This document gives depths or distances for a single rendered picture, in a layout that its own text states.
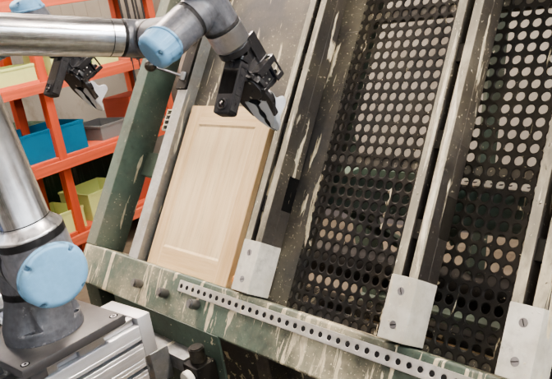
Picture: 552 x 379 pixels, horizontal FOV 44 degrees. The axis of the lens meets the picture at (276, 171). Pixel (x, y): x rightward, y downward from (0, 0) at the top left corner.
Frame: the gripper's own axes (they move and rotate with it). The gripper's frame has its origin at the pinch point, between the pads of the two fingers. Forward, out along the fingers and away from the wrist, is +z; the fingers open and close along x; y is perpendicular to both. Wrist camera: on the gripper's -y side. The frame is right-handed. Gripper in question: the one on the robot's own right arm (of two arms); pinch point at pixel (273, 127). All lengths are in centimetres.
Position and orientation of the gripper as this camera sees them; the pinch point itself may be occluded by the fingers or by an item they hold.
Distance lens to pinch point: 147.0
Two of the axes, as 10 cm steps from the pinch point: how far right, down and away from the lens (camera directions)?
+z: 4.4, 7.1, 5.5
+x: -7.4, -0.5, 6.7
